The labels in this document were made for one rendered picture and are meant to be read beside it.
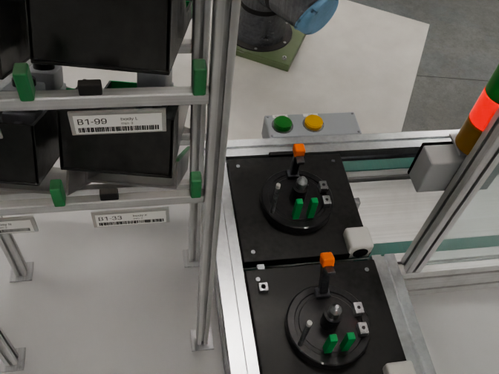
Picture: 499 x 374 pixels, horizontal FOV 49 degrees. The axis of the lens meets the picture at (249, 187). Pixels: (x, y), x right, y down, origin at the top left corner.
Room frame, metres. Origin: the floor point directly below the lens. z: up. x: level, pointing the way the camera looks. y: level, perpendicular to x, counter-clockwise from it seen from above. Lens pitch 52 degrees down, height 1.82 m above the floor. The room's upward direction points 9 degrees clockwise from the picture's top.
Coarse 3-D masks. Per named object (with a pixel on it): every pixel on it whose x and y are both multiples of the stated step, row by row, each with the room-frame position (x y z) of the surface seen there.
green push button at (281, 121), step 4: (280, 116) 0.86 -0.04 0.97; (276, 120) 0.85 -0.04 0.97; (280, 120) 0.85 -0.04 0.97; (284, 120) 0.85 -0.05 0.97; (288, 120) 0.85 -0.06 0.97; (276, 124) 0.84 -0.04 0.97; (280, 124) 0.84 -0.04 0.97; (284, 124) 0.84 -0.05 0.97; (288, 124) 0.84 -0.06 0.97; (276, 128) 0.83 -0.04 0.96; (280, 128) 0.83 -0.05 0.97; (284, 128) 0.83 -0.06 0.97; (288, 128) 0.83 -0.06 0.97
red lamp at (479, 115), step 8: (480, 96) 0.58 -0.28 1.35; (488, 96) 0.57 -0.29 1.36; (480, 104) 0.57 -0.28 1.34; (488, 104) 0.56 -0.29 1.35; (496, 104) 0.55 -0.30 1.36; (472, 112) 0.57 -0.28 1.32; (480, 112) 0.56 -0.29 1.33; (488, 112) 0.55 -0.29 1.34; (472, 120) 0.57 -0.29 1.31; (480, 120) 0.56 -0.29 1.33; (488, 120) 0.55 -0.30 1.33; (480, 128) 0.55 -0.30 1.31
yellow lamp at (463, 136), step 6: (468, 120) 0.57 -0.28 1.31; (462, 126) 0.58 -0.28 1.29; (468, 126) 0.57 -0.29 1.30; (474, 126) 0.56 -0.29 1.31; (462, 132) 0.57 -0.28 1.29; (468, 132) 0.56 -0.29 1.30; (474, 132) 0.56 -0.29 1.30; (480, 132) 0.55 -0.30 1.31; (456, 138) 0.58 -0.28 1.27; (462, 138) 0.56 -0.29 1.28; (468, 138) 0.56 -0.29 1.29; (474, 138) 0.55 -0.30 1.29; (456, 144) 0.57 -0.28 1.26; (462, 144) 0.56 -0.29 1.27; (468, 144) 0.56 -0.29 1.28; (474, 144) 0.55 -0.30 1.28; (462, 150) 0.56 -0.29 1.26; (468, 150) 0.55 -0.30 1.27
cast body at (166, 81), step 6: (138, 78) 0.60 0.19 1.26; (144, 78) 0.60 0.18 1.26; (150, 78) 0.60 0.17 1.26; (156, 78) 0.60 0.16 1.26; (162, 78) 0.61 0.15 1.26; (168, 78) 0.62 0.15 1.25; (138, 84) 0.60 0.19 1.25; (144, 84) 0.60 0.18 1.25; (150, 84) 0.60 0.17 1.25; (156, 84) 0.60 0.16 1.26; (162, 84) 0.60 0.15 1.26; (168, 84) 0.62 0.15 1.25; (138, 108) 0.58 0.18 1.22
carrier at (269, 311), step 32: (256, 288) 0.44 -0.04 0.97; (288, 288) 0.45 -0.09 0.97; (352, 288) 0.47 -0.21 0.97; (256, 320) 0.38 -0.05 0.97; (288, 320) 0.38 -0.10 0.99; (320, 320) 0.39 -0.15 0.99; (352, 320) 0.40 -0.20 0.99; (384, 320) 0.42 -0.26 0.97; (256, 352) 0.34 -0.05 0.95; (288, 352) 0.34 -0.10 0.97; (320, 352) 0.34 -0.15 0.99; (352, 352) 0.35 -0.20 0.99; (384, 352) 0.36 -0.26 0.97
